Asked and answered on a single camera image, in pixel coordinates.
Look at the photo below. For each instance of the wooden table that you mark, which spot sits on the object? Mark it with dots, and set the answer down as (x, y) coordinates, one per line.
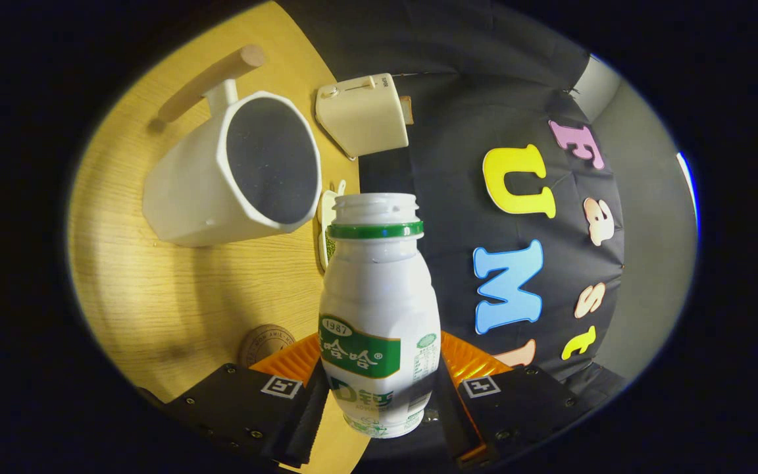
(155, 296)

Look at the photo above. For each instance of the round cork coaster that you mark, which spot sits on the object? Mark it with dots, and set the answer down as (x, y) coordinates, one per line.
(264, 342)

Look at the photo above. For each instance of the white juice bottle green label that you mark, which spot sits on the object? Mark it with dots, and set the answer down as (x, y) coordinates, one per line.
(379, 289)

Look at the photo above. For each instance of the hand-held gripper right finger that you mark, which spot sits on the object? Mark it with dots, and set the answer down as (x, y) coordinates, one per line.
(524, 401)

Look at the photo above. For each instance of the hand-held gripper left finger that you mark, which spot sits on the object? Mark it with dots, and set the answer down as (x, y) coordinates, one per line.
(241, 401)

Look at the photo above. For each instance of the black backdrop cloth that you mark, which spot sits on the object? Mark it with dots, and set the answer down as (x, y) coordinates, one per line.
(458, 99)

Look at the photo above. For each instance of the cream toaster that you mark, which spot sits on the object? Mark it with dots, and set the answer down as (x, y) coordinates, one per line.
(362, 118)

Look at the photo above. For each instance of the white divided condiment dish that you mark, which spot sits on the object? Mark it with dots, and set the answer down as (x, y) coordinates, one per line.
(326, 230)

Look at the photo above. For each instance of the toast slice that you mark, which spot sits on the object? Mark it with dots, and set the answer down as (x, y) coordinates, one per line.
(406, 110)

